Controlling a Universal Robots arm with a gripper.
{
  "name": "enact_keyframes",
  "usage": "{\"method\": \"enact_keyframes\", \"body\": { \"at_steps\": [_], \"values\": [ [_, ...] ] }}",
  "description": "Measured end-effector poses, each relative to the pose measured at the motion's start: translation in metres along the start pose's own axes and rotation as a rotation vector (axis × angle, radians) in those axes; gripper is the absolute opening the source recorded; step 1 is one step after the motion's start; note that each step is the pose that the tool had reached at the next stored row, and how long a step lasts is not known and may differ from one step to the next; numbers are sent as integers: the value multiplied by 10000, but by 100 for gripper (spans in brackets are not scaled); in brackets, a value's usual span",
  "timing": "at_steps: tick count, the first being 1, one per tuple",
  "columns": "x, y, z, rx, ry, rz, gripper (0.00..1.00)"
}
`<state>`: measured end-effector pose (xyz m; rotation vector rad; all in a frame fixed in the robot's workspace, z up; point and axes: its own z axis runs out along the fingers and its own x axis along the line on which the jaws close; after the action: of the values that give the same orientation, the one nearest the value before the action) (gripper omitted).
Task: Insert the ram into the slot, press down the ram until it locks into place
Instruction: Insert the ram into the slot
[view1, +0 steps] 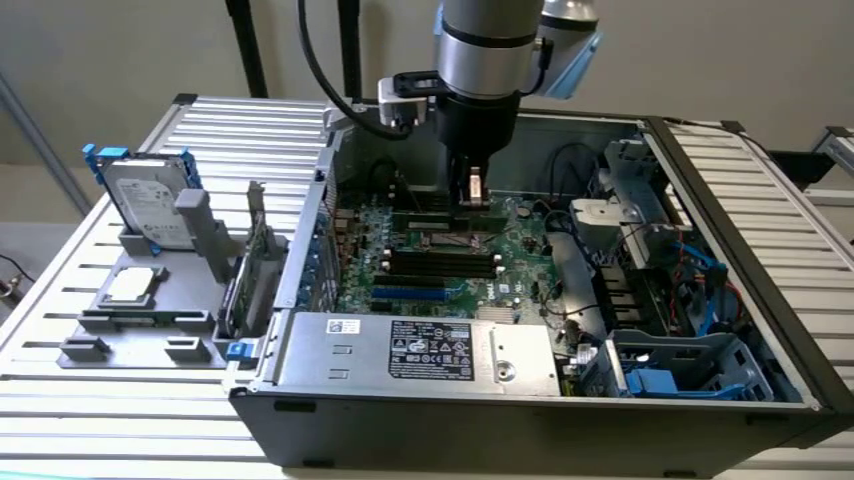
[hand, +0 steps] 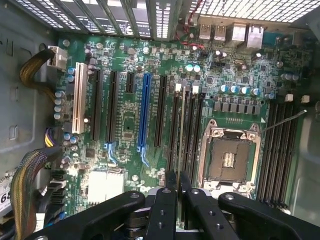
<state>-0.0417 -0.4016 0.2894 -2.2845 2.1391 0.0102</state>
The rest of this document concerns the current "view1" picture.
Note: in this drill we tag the green RAM stick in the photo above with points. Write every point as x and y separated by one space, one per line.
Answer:
467 221

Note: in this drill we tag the small aluminium heatsink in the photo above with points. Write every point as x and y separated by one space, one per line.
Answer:
497 315

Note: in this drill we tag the black RAM slot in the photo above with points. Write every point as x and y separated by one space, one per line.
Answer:
441 256
441 269

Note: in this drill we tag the blue plastic disk bay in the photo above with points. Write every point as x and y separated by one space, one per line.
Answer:
687 367

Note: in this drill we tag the black stand pole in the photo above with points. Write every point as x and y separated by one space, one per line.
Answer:
350 50
247 47

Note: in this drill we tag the silver hard disk blue frame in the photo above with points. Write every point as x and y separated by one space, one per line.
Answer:
150 200

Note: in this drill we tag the open black PC case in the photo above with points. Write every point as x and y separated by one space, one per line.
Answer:
534 300

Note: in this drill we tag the blue expansion slot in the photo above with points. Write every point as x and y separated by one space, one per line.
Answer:
409 293

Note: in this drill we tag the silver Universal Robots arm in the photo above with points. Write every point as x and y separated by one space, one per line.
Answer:
487 45

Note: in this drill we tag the black expansion slot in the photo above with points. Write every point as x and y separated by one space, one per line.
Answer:
407 280

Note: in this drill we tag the silver CPU chip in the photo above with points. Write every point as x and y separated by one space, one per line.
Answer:
132 287

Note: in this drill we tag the blue case latch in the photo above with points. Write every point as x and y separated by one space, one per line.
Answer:
242 350

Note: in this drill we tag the green motherboard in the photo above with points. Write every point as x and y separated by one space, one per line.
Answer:
434 270

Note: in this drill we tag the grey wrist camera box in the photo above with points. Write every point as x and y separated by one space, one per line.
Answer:
401 100

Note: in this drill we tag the grey parts rack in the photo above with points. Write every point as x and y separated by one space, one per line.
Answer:
160 280

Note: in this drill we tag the grey metal drive cage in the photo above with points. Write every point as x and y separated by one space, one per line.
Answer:
634 200

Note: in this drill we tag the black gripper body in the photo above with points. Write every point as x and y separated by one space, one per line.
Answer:
478 127

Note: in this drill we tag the silver power supply unit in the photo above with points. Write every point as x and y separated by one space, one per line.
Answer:
401 352

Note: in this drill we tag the graphics card green board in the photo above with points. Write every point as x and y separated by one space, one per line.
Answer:
254 270

